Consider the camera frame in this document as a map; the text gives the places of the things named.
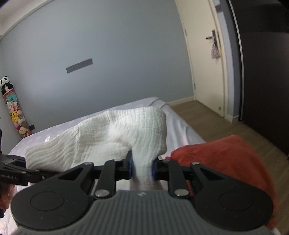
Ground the grey wall plate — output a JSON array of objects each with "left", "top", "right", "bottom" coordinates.
[{"left": 66, "top": 58, "right": 93, "bottom": 73}]

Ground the person's left hand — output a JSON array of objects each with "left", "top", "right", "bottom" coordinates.
[{"left": 0, "top": 183, "right": 17, "bottom": 210}]

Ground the orange red blanket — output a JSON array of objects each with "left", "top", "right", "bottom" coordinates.
[{"left": 166, "top": 135, "right": 280, "bottom": 234}]

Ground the white muslin shirt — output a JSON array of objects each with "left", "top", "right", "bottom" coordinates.
[{"left": 25, "top": 107, "right": 167, "bottom": 191}]

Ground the cream door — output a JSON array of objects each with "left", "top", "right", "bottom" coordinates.
[{"left": 176, "top": 1, "right": 228, "bottom": 118}]

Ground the polka dot bed sheet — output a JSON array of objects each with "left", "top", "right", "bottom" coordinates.
[{"left": 4, "top": 96, "right": 206, "bottom": 229}]

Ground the patterned pouch on handle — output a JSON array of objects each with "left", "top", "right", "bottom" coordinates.
[{"left": 211, "top": 43, "right": 220, "bottom": 59}]

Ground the plush toy storage tube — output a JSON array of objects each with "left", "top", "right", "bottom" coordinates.
[{"left": 3, "top": 89, "right": 32, "bottom": 138}]

